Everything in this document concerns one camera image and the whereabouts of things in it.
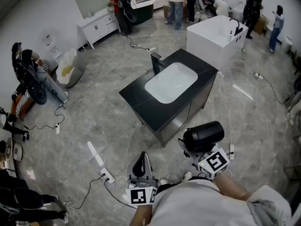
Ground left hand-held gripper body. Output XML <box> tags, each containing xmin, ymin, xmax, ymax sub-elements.
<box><xmin>125</xmin><ymin>178</ymin><xmax>158</xmax><ymax>209</ymax></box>

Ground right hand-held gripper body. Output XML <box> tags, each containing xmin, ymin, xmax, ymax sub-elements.
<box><xmin>184</xmin><ymin>145</ymin><xmax>231</xmax><ymax>180</ymax></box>

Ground black vanity with white sink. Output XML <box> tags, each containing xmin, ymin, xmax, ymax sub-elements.
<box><xmin>119</xmin><ymin>48</ymin><xmax>219</xmax><ymax>148</ymax></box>

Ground person's right forearm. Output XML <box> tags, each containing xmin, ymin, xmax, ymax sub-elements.
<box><xmin>213</xmin><ymin>170</ymin><xmax>251</xmax><ymax>201</ymax></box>

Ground person's left forearm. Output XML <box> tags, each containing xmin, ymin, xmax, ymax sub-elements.
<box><xmin>128</xmin><ymin>203</ymin><xmax>154</xmax><ymax>226</ymax></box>

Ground wide white power strip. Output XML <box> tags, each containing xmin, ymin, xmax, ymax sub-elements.
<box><xmin>100</xmin><ymin>168</ymin><xmax>115</xmax><ymax>183</ymax></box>

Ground person's black shorts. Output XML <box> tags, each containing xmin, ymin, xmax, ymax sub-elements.
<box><xmin>156</xmin><ymin>177</ymin><xmax>212</xmax><ymax>194</ymax></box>

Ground person's white shirt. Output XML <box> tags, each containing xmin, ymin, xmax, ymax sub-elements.
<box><xmin>150</xmin><ymin>179</ymin><xmax>292</xmax><ymax>226</ymax></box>

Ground black square faucet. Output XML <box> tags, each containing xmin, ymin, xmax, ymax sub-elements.
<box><xmin>150</xmin><ymin>52</ymin><xmax>168</xmax><ymax>74</ymax></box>

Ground white rectangular bathtub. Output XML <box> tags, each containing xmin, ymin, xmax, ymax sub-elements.
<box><xmin>186</xmin><ymin>15</ymin><xmax>249</xmax><ymax>72</ymax></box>

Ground grey bin with white liner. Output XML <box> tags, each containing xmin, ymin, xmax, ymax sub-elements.
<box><xmin>55</xmin><ymin>48</ymin><xmax>86</xmax><ymax>89</ymax></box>

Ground brown wooden bench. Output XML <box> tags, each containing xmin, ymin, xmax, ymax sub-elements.
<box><xmin>10</xmin><ymin>59</ymin><xmax>58</xmax><ymax>120</ymax></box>

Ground black bathtub faucet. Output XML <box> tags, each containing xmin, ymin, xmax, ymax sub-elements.
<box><xmin>229</xmin><ymin>17</ymin><xmax>244</xmax><ymax>42</ymax></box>

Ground dark oval bathtub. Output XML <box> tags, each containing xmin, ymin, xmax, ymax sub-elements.
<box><xmin>131</xmin><ymin>0</ymin><xmax>155</xmax><ymax>24</ymax></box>

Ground white toilet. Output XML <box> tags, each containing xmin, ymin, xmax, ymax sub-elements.
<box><xmin>281</xmin><ymin>35</ymin><xmax>293</xmax><ymax>54</ymax></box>
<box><xmin>231</xmin><ymin>0</ymin><xmax>246</xmax><ymax>21</ymax></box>

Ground white vanity cabinet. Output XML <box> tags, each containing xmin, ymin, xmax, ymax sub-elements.
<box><xmin>76</xmin><ymin>7</ymin><xmax>122</xmax><ymax>49</ymax></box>

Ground white wall dispenser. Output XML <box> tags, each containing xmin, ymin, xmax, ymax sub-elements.
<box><xmin>39</xmin><ymin>28</ymin><xmax>63</xmax><ymax>58</ymax></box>

